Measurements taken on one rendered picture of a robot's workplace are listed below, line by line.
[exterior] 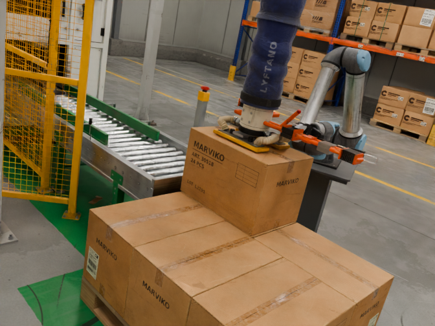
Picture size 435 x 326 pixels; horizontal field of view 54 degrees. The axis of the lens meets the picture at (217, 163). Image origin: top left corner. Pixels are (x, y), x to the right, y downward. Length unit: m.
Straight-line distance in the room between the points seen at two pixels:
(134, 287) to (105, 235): 0.30
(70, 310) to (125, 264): 0.52
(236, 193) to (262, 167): 0.23
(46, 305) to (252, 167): 1.29
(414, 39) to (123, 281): 8.27
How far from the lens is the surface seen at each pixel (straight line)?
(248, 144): 2.24
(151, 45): 5.76
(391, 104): 9.62
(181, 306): 1.79
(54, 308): 2.48
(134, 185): 2.70
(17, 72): 3.07
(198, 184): 2.46
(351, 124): 2.85
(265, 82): 2.25
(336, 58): 2.65
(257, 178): 2.13
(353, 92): 2.72
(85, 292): 2.47
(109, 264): 2.18
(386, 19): 9.76
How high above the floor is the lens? 1.57
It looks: 19 degrees down
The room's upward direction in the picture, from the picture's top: 11 degrees clockwise
